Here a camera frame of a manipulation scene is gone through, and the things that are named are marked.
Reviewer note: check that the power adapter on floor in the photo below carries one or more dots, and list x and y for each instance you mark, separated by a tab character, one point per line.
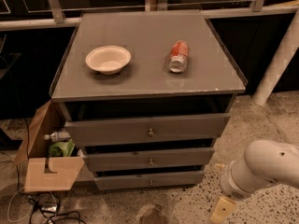
49	207

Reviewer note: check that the grey bottom drawer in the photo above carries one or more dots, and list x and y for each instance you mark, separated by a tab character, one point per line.
149	180

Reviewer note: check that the white slanted pole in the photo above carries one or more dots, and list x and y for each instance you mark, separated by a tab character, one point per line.
288	45

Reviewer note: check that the brown cardboard box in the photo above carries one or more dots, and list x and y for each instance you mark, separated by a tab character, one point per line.
44	173

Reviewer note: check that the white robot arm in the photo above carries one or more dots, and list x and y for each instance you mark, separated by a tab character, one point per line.
264	164

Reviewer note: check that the grey middle drawer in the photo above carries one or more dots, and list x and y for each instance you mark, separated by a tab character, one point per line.
148	159

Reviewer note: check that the white paper bowl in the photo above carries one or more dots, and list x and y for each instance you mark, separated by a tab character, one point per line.
108	60

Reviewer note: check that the grey drawer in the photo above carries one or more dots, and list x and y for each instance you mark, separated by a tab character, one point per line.
148	159
146	130
149	180

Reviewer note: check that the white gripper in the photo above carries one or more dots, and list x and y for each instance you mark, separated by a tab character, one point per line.
230	181

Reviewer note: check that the grey drawer cabinet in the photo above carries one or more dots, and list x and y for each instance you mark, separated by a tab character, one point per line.
145	87

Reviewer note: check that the red labelled plastic bottle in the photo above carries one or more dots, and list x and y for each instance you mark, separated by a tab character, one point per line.
179	56

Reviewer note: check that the grey top drawer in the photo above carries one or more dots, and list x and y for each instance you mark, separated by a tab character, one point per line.
146	130

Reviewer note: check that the green plastic bag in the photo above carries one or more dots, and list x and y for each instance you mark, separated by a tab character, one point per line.
61	149

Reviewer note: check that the clear bottle in box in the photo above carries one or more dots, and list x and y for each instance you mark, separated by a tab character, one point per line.
57	136

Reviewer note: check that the metal railing frame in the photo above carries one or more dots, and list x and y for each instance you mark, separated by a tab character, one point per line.
26	14

